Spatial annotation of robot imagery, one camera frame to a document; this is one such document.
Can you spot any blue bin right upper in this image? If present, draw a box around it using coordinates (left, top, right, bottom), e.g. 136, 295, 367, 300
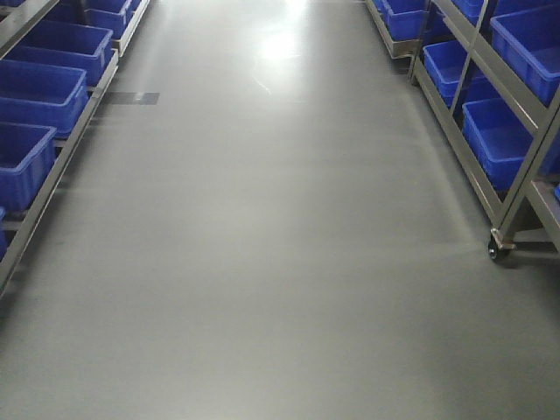
490, 1, 559, 106

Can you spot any left steel shelf rack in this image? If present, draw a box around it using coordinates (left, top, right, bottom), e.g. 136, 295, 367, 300
1, 1, 149, 289

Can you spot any blue bin left middle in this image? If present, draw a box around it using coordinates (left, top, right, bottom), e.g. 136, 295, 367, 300
1, 59, 88, 138

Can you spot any blue bin left near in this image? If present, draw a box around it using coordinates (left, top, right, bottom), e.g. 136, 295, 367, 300
1, 122, 56, 212

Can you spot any steel shelf rack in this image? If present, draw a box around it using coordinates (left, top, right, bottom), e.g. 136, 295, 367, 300
367, 1, 559, 261
1, 1, 149, 289

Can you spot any blue bin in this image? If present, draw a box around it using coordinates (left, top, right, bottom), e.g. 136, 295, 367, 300
490, 1, 559, 106
462, 98, 532, 191
1, 59, 88, 138
1, 122, 56, 212

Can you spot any right steel shelf rack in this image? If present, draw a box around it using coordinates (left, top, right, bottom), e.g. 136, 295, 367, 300
367, 1, 559, 261

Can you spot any blue bin right lower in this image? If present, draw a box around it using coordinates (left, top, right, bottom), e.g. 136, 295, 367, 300
462, 98, 532, 191

